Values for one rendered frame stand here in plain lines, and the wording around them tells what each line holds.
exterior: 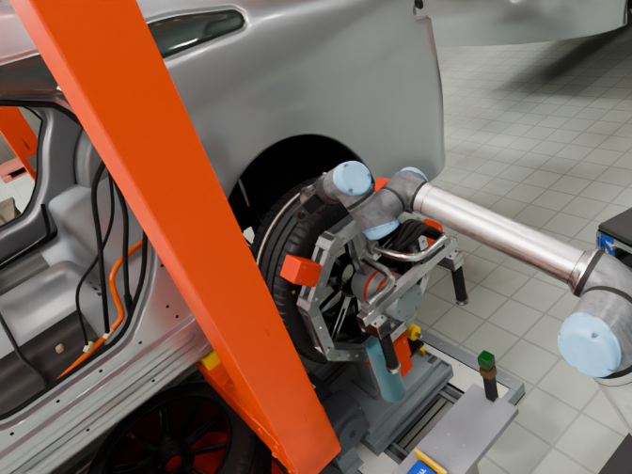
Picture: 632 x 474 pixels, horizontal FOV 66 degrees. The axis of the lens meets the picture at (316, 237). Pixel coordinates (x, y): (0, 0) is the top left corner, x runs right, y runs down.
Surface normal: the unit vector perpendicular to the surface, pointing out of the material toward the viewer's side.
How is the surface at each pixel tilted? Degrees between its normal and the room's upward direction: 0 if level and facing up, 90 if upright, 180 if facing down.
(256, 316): 90
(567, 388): 0
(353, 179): 57
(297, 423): 90
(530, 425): 0
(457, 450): 0
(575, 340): 86
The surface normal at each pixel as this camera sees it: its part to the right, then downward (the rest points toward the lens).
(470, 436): -0.29, -0.80
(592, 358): -0.73, 0.48
